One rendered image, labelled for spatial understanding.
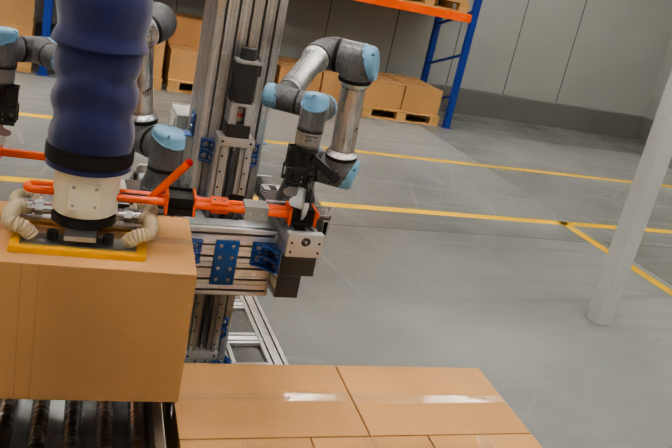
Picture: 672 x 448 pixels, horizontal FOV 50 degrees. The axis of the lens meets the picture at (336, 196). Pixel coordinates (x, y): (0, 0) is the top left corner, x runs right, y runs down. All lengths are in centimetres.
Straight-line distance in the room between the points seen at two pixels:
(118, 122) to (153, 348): 61
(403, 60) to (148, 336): 981
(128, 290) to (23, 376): 36
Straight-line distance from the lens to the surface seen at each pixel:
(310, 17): 1088
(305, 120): 202
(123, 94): 191
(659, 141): 489
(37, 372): 210
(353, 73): 244
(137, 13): 186
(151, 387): 212
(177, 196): 205
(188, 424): 229
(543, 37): 1272
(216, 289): 273
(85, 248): 199
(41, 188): 205
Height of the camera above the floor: 192
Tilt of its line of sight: 18 degrees down
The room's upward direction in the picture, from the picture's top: 12 degrees clockwise
